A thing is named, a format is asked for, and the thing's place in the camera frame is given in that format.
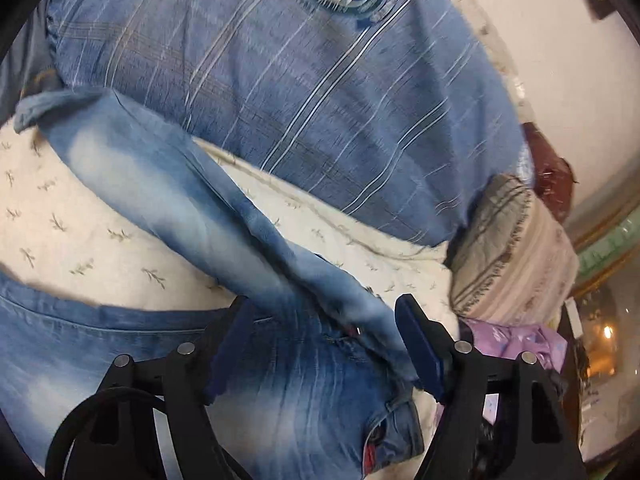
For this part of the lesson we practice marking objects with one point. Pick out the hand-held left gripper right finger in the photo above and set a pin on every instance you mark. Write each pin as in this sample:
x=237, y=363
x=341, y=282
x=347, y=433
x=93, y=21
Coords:
x=420, y=347

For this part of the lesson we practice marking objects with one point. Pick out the blue denim pants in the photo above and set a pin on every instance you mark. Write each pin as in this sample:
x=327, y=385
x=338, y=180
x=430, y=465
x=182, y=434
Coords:
x=150, y=170

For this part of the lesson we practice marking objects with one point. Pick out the gilt framed mirror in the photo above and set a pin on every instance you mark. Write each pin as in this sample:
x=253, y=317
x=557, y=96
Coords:
x=610, y=245

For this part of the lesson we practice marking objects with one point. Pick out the purple fabric piece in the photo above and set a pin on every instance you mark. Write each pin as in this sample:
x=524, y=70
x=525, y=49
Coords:
x=505, y=340

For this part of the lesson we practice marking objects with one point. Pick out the white leaf print bed sheet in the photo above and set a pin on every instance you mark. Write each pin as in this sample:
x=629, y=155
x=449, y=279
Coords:
x=75, y=240

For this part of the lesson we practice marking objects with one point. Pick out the grey cloth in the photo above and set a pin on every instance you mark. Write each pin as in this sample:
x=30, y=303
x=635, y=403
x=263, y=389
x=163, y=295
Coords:
x=25, y=60

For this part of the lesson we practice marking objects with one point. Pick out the blue striped shirt with emblem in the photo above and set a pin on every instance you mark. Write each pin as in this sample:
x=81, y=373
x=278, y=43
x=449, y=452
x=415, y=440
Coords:
x=300, y=110

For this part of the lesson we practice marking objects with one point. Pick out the dark red cloth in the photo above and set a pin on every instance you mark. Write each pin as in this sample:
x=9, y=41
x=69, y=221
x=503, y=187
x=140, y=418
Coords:
x=550, y=170

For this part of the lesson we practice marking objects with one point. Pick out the beige striped folded cloth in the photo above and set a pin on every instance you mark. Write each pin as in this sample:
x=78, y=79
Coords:
x=520, y=260

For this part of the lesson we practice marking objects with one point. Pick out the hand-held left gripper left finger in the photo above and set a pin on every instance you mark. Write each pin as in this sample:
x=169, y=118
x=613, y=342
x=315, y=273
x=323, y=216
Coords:
x=232, y=347

